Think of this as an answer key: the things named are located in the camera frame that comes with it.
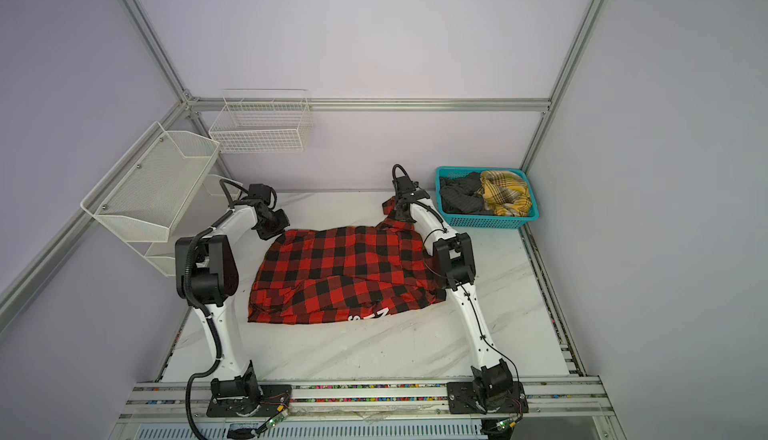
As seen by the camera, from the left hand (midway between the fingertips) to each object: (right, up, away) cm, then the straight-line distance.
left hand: (283, 228), depth 102 cm
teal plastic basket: (+71, +3, +2) cm, 71 cm away
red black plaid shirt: (+22, -14, -6) cm, 27 cm away
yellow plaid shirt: (+78, +13, +2) cm, 79 cm away
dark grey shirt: (+64, +13, +6) cm, 66 cm away
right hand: (+44, +6, +10) cm, 46 cm away
